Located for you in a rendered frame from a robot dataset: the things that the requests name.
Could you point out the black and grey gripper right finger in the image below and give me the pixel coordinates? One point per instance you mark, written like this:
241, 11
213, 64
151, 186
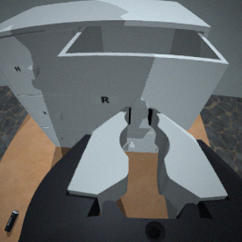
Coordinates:
189, 171

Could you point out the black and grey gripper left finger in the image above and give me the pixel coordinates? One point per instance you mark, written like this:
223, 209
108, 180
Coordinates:
94, 170

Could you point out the black aa battery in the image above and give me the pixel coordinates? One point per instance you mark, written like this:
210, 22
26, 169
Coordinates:
11, 221

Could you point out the white chest of drawers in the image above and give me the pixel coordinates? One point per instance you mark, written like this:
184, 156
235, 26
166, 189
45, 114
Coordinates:
155, 13

